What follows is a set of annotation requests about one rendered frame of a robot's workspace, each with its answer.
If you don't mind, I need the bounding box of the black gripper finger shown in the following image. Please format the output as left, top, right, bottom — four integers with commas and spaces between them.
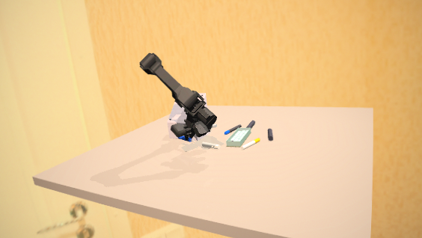
184, 132, 192, 141
189, 129, 195, 138

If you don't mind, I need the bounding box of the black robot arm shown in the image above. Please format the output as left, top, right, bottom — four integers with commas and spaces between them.
139, 53, 217, 137

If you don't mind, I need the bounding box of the white marker with yellow cap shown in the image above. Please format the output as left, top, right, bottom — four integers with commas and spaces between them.
241, 138, 260, 150

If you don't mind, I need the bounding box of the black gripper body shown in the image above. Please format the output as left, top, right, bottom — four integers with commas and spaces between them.
171, 112, 199, 138

